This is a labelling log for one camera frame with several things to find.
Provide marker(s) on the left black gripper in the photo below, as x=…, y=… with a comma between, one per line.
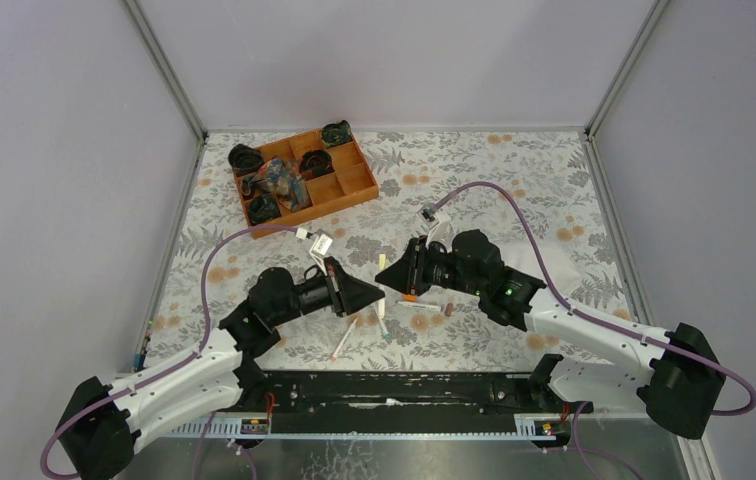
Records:
x=338, y=287

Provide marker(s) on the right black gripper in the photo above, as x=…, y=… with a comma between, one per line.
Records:
x=422, y=266

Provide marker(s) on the white pen orange tip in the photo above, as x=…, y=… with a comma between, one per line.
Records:
x=351, y=326

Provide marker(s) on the white pen with label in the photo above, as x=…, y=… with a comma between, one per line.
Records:
x=419, y=306

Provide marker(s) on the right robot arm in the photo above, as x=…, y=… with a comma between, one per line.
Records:
x=671, y=374

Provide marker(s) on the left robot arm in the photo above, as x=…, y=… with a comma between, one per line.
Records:
x=104, y=425

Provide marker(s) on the white pen teal tip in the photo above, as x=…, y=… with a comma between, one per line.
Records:
x=384, y=330

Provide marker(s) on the black roll bottom tray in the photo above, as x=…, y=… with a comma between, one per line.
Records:
x=262, y=209

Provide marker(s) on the orange wooden divided tray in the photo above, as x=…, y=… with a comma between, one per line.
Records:
x=350, y=184

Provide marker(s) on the black roll middle tray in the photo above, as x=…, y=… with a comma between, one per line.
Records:
x=316, y=163

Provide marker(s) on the colourful crumpled wrapper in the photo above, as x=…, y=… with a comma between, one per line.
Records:
x=282, y=179

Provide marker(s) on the black roll top tray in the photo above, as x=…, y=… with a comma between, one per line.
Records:
x=336, y=134

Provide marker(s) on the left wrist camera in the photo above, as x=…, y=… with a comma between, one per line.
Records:
x=322, y=242

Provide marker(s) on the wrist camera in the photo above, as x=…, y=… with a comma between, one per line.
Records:
x=437, y=223
x=322, y=242

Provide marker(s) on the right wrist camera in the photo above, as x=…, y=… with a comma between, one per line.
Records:
x=437, y=223

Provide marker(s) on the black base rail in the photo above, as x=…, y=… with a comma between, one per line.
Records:
x=408, y=403

